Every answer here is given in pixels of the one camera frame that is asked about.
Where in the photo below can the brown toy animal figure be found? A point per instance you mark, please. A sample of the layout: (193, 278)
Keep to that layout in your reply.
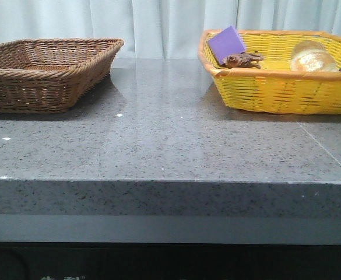
(243, 60)

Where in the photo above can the yellow woven basket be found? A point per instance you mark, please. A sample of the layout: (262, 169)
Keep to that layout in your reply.
(274, 88)

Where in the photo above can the brown wicker basket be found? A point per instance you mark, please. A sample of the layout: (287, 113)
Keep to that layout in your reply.
(49, 75)

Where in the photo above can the pale curtain backdrop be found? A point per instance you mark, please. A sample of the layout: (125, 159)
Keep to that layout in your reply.
(160, 29)

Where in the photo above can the bread loaf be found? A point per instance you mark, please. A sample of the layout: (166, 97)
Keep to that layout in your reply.
(312, 56)

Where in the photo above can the purple sponge block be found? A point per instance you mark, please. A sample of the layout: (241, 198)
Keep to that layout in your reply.
(225, 43)

